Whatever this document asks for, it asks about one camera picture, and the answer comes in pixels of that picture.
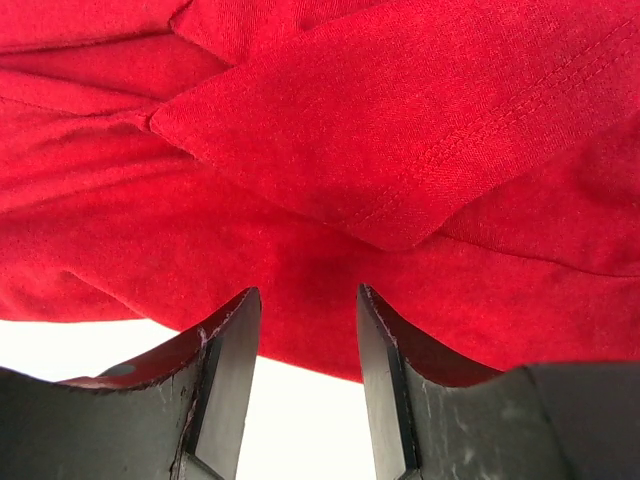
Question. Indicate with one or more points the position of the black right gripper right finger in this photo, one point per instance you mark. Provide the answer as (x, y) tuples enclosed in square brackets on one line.
[(436, 414)]

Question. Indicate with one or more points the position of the dark red t-shirt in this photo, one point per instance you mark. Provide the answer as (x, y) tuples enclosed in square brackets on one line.
[(476, 162)]

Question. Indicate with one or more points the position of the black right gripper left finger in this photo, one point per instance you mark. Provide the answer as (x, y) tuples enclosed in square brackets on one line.
[(174, 412)]

